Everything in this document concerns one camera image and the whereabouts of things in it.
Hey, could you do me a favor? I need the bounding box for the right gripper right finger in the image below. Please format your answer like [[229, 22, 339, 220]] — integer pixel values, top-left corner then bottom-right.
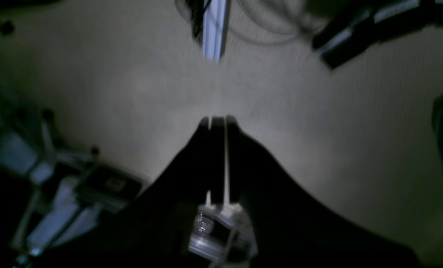
[[226, 116, 422, 268]]

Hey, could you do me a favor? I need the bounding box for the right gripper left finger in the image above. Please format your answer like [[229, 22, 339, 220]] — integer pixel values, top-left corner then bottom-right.
[[39, 117, 225, 268]]

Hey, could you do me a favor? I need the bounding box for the clear plastic part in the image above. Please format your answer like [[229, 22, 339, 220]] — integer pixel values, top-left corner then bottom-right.
[[188, 204, 257, 268]]

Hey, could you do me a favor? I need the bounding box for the metal frame structure left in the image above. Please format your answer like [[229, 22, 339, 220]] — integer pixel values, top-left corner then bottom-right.
[[0, 15, 151, 268]]

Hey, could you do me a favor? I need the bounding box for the white aluminium frame post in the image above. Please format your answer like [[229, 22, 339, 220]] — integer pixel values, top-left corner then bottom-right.
[[202, 0, 231, 63]]

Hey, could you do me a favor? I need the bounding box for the black cable bundle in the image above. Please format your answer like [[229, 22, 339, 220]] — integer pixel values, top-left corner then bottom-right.
[[175, 0, 207, 47]]

